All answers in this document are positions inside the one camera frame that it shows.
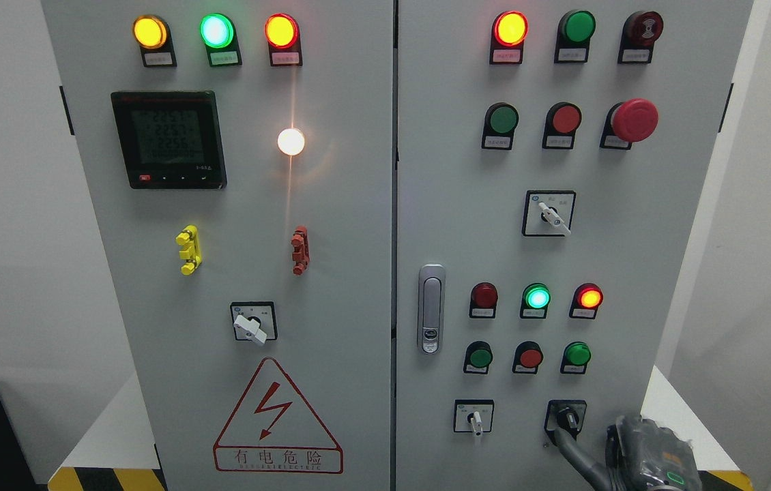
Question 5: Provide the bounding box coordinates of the grey cabinet door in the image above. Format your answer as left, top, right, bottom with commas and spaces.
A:
42, 1, 394, 490
394, 1, 753, 490

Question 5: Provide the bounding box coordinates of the red terminal connector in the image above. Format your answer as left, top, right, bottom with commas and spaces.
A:
290, 226, 310, 276

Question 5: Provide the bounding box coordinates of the left grey cabinet door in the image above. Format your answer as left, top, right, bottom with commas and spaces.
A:
42, 1, 394, 490

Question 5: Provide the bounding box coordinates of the green push button lower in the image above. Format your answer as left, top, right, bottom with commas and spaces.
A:
463, 340, 493, 375

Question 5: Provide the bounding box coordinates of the red push button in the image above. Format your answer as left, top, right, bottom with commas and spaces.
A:
542, 102, 582, 150
512, 341, 544, 375

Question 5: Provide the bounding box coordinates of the dark green indicator top right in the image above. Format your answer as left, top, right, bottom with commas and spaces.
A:
554, 10, 597, 64

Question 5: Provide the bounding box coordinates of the red push button upper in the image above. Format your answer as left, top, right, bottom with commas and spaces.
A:
542, 102, 582, 150

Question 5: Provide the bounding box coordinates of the yellow terminal connector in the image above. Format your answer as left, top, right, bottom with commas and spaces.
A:
175, 224, 203, 276

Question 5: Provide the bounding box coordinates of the white cabinet base platform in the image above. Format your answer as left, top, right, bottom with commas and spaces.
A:
46, 368, 753, 490

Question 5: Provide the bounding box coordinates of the green indicator light top left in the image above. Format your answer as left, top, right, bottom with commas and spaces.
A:
199, 13, 242, 66

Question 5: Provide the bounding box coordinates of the green push button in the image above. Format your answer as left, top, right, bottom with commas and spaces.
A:
481, 102, 519, 150
463, 340, 493, 375

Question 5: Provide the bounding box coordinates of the black rotary knob switch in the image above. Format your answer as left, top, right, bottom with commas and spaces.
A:
544, 399, 587, 445

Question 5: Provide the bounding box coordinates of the yellow indicator light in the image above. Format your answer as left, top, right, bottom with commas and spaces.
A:
132, 14, 177, 68

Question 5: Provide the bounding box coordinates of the silver door latch handle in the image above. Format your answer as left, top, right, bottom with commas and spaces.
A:
417, 263, 446, 354

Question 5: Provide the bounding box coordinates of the black digital power meter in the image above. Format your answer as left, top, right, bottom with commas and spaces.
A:
111, 90, 227, 190

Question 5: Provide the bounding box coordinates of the white glowing indicator light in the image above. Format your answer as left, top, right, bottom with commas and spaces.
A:
277, 128, 306, 158

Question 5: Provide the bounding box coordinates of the white selector switch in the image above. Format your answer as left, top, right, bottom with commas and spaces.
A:
522, 190, 577, 237
453, 399, 495, 445

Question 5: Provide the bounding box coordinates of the red-orange indicator light left door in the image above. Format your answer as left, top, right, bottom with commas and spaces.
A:
264, 12, 302, 66

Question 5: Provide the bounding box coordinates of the red electric hazard warning sticker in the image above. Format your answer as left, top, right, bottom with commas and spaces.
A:
213, 357, 344, 475

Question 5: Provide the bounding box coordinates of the green lit indicator middle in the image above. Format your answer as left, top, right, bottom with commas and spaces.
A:
519, 283, 551, 319

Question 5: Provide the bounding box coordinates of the red emergency stop mushroom button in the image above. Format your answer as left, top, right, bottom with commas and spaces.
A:
600, 98, 659, 151

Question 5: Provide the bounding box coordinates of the red lit indicator right door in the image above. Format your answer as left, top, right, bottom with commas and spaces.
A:
489, 10, 529, 65

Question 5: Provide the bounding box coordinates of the red indicator right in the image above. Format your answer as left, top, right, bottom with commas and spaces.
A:
569, 283, 603, 320

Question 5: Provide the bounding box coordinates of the white selector switch left door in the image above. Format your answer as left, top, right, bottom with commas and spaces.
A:
229, 301, 278, 347

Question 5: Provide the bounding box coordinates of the white selector switch upper right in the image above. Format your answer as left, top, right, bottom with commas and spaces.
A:
522, 190, 577, 237

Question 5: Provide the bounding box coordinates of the right grey cabinet door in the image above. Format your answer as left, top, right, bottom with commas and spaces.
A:
394, 1, 753, 490

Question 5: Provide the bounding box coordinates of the red buzzer alarm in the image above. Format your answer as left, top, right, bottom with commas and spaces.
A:
617, 10, 664, 64

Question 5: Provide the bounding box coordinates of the white selector switch lower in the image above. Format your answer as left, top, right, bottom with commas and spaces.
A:
453, 399, 495, 445

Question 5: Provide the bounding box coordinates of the dark red indicator left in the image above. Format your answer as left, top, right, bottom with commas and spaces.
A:
469, 282, 498, 319

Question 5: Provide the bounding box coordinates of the green push button upper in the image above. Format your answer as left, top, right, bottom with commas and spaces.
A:
481, 102, 519, 150

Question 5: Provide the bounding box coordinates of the green illuminated button lower right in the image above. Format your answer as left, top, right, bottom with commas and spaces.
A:
559, 341, 592, 375

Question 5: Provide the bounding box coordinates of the red push button lower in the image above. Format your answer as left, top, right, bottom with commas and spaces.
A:
512, 341, 544, 375

